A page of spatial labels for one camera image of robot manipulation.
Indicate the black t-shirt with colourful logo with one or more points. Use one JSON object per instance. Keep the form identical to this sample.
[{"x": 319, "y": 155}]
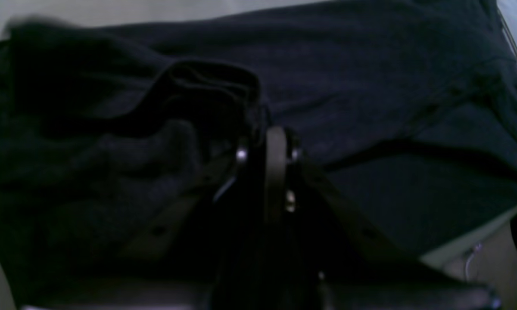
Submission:
[{"x": 410, "y": 106}]

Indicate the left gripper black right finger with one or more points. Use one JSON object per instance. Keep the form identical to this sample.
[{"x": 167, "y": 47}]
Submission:
[{"x": 341, "y": 260}]

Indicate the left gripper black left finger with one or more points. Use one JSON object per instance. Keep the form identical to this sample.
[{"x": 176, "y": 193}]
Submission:
[{"x": 204, "y": 251}]

